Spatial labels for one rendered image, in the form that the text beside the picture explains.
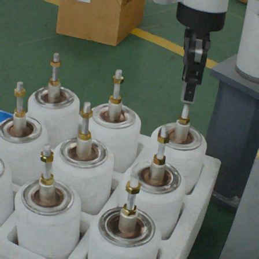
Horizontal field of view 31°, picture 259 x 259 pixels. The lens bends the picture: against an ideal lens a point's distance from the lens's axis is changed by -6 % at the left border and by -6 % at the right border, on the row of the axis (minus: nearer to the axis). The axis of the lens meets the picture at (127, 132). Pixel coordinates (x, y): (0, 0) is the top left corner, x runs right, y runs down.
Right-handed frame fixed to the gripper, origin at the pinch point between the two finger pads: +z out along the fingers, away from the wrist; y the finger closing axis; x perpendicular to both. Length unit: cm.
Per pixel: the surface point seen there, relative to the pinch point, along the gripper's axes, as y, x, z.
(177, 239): -16.8, -2.0, 17.3
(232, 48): 103, -23, 35
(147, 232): -23.3, 3.1, 10.0
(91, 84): 57, 23, 35
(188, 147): -3.1, -1.6, 9.8
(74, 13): 90, 37, 26
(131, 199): -23.3, 5.9, 4.6
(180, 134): -1.0, -0.2, 9.0
